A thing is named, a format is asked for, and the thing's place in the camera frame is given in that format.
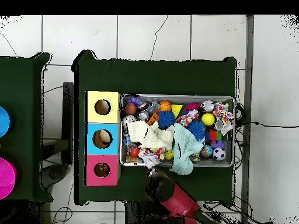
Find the blue bowl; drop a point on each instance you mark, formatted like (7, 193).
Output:
(4, 121)

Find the brown football toy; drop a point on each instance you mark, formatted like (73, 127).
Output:
(130, 109)

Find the cream muslin cloth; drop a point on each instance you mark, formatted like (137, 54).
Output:
(144, 136)

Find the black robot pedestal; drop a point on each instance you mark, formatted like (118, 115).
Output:
(135, 214)

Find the clear mesh bin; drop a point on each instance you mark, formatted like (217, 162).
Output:
(175, 96)

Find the silver drink can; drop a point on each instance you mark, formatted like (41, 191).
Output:
(128, 119)

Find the black and white soccer ball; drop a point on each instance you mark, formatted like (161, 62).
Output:
(218, 154)

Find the dark green tablecloth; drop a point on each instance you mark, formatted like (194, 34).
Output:
(151, 77)
(21, 81)

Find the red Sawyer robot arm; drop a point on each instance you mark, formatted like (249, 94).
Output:
(177, 200)

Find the wooden box with three holes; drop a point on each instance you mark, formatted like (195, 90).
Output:
(109, 114)

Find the globe print ball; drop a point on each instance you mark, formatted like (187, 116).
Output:
(206, 151)

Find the blue spiky ball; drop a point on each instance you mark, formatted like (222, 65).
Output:
(165, 119)

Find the blue fuzzy ball with eyes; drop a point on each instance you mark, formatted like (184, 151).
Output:
(196, 129)

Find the orange basketball toy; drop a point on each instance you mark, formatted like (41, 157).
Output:
(165, 105)

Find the magenta bowl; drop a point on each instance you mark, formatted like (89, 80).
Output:
(7, 177)

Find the mint knitted cloth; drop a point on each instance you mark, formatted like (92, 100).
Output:
(184, 144)

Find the orange plastic block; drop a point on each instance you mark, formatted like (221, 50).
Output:
(152, 117)

